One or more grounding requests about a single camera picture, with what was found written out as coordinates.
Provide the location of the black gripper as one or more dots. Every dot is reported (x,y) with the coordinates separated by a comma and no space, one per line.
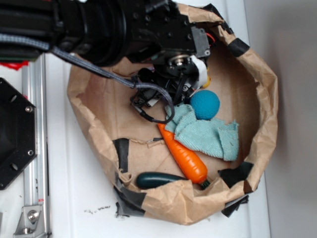
(177,49)

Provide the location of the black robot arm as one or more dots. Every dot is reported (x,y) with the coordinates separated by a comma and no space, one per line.
(104,32)

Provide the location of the yellow rubber duck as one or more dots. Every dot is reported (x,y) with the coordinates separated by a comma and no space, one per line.
(208,80)

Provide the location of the blue ball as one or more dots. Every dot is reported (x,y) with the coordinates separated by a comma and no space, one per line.
(206,104)

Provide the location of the brown paper bag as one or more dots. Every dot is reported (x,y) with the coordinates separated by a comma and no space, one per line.
(126,144)

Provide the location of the light blue cloth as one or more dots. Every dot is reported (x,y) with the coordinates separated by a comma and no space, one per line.
(212,137)

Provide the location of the orange plastic carrot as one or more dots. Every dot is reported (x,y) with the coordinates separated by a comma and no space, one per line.
(190,164)

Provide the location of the dark green toy cucumber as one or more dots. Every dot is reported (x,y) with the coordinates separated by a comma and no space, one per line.
(149,180)

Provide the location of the white plastic bin lid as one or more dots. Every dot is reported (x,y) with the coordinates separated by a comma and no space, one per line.
(82,200)

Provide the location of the black octagonal mount plate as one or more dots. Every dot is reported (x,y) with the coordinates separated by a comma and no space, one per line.
(17,133)

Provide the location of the aluminium rail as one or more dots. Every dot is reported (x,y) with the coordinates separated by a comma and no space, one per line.
(36,176)

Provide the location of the metal corner bracket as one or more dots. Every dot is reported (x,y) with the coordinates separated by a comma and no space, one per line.
(31,223)

